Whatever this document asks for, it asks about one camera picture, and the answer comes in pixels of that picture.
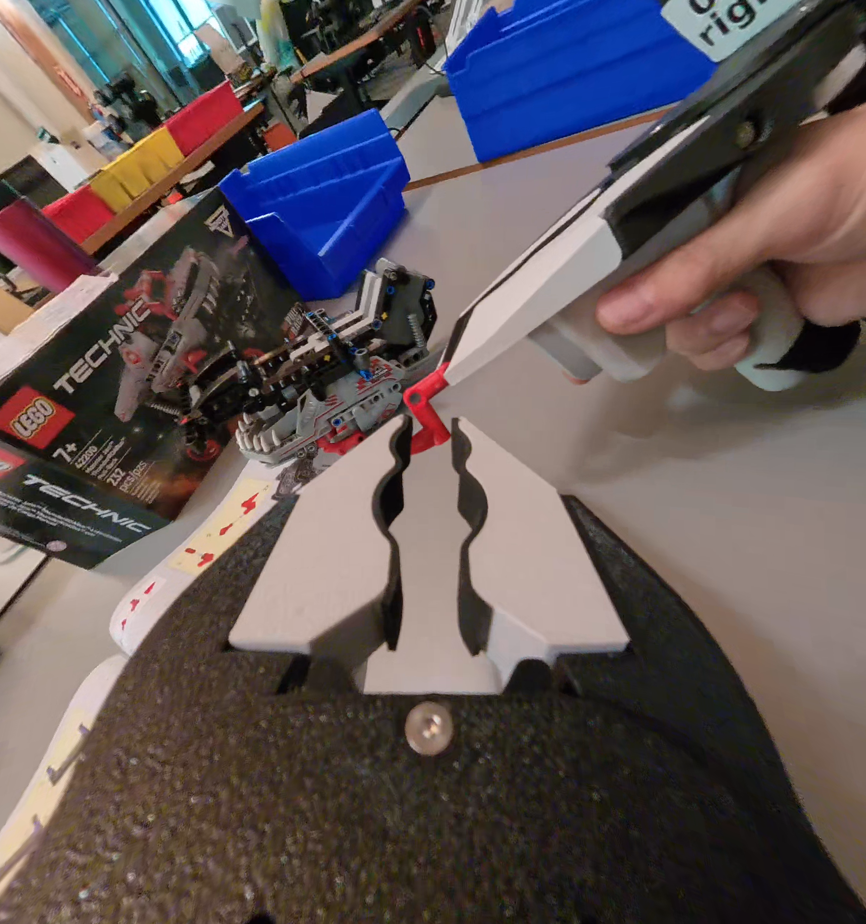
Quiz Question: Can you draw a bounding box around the large glass window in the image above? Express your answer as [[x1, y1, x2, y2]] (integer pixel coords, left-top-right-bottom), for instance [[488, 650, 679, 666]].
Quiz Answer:
[[32, 0, 214, 77]]

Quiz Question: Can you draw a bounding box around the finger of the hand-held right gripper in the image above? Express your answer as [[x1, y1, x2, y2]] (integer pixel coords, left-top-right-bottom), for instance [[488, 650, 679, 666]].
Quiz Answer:
[[452, 179, 612, 352], [444, 214, 626, 387]]

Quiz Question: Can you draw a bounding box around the red plastic bin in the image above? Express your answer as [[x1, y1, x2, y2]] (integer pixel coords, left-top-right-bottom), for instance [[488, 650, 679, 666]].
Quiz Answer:
[[165, 79, 245, 156], [41, 184, 116, 246]]

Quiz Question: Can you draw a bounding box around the yellow plastic bin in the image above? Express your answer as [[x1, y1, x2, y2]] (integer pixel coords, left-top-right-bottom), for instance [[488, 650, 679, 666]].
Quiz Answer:
[[90, 126, 185, 214]]

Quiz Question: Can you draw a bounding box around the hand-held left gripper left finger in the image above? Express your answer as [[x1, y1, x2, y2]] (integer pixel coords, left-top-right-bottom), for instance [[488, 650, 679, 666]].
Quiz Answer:
[[227, 415, 414, 693]]

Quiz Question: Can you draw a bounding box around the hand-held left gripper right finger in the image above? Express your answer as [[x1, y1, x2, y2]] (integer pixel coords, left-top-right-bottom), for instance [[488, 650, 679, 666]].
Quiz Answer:
[[452, 417, 632, 693]]

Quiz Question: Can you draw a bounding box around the red toy connector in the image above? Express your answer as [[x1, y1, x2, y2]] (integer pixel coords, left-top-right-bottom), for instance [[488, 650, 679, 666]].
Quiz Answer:
[[403, 363, 453, 456]]

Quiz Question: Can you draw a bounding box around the blue plastic bin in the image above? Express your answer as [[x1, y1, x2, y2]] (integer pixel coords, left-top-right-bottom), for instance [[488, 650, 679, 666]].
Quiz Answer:
[[218, 108, 411, 302], [444, 0, 719, 163]]

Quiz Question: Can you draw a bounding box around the grey desk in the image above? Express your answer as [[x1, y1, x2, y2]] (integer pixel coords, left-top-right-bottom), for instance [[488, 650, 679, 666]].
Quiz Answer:
[[0, 72, 866, 924]]

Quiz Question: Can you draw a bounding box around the maroon cylinder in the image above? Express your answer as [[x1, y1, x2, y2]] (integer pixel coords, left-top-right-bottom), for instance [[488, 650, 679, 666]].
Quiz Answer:
[[0, 198, 98, 293]]

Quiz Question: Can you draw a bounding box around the instruction booklet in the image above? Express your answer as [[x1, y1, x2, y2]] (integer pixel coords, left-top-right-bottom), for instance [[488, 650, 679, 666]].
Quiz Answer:
[[0, 458, 318, 903]]

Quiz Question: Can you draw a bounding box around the toy vehicle model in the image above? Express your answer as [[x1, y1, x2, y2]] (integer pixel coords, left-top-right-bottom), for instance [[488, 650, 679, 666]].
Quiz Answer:
[[180, 258, 437, 464]]

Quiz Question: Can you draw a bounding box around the dark toy set box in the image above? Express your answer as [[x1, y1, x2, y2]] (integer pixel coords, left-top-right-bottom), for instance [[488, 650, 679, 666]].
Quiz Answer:
[[0, 189, 311, 571]]

